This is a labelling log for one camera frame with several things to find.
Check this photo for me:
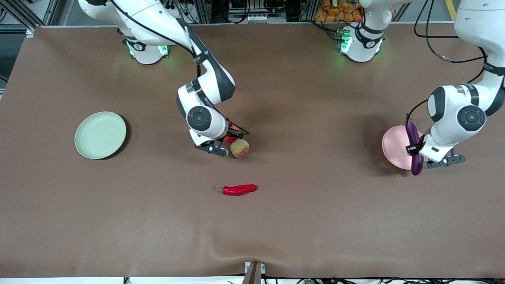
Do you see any metal table edge bracket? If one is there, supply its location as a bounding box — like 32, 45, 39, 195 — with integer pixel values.
245, 262, 266, 284

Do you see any pink round plate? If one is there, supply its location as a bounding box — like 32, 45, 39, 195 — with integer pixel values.
381, 125, 428, 171

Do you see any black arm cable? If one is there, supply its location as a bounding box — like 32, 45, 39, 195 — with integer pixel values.
110, 0, 202, 77
406, 0, 490, 127

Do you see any red chili pepper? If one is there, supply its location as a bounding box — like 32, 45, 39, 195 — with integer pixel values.
212, 184, 258, 196

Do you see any light green round plate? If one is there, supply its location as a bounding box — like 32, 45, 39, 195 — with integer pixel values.
74, 111, 127, 160

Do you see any brown table cloth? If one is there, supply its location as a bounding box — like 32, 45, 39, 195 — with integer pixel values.
0, 22, 505, 278

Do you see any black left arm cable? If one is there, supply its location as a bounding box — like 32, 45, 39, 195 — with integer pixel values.
406, 0, 490, 127

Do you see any orange snack bag pile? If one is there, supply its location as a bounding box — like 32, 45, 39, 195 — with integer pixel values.
314, 0, 363, 23

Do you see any yellow-pink peach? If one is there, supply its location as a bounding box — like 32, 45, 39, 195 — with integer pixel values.
230, 138, 250, 159

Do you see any white power strip with plugs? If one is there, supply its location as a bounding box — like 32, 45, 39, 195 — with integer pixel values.
164, 0, 191, 16

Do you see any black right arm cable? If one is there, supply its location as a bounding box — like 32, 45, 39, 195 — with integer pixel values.
110, 0, 202, 77

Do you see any long purple eggplant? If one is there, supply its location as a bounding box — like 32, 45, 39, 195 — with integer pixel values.
406, 121, 425, 176

